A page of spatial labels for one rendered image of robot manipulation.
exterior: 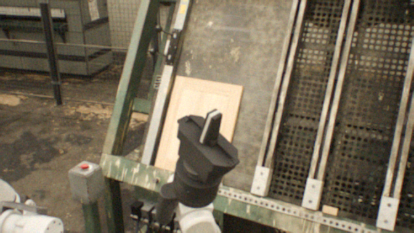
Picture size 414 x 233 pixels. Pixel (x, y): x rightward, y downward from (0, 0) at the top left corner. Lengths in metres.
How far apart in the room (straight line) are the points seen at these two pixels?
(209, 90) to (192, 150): 1.37
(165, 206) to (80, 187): 1.33
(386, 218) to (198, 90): 1.03
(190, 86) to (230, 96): 0.23
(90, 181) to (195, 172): 1.39
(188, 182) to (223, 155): 0.09
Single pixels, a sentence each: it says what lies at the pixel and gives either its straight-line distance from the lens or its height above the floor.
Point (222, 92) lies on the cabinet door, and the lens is 2.00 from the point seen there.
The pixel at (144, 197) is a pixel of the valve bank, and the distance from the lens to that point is 2.13.
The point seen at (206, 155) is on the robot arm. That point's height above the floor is 1.65.
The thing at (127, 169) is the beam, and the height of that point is 0.86.
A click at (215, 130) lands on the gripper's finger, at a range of 0.64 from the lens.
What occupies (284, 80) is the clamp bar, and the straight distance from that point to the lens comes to 1.87.
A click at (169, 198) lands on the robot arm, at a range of 0.75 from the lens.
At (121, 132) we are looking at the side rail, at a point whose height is 1.00.
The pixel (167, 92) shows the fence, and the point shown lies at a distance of 2.11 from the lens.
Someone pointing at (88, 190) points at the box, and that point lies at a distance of 2.05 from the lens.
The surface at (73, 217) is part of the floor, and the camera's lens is 3.35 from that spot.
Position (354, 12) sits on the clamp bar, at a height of 1.67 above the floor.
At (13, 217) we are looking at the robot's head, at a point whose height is 1.47.
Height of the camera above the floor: 1.96
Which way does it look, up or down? 24 degrees down
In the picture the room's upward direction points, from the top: straight up
